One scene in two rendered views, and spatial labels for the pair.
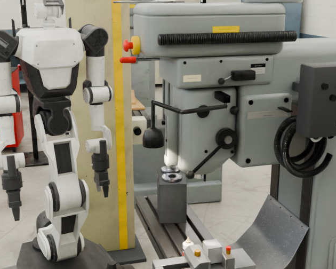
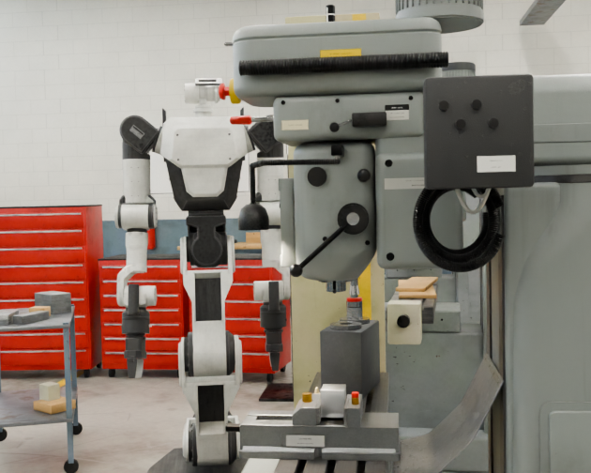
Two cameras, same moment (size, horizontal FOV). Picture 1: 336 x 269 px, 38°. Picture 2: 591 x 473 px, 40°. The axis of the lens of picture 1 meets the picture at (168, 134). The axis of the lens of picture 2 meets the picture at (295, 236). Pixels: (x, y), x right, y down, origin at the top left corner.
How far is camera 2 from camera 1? 89 cm
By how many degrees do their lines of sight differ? 26
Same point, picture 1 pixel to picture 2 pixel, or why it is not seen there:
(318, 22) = not seen: outside the picture
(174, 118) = (289, 194)
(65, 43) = (217, 132)
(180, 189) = (350, 340)
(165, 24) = (252, 49)
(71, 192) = (212, 347)
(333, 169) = (533, 277)
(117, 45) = not seen: hidden behind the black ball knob
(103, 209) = not seen: hidden behind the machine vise
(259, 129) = (406, 206)
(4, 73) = (138, 173)
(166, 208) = (330, 372)
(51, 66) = (196, 163)
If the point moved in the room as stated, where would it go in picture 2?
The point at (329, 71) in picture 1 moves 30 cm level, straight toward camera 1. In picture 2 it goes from (451, 83) to (354, 67)
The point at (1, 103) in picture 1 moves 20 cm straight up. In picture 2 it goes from (128, 211) to (127, 148)
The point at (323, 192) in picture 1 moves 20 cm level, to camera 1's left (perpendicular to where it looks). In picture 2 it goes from (520, 316) to (426, 313)
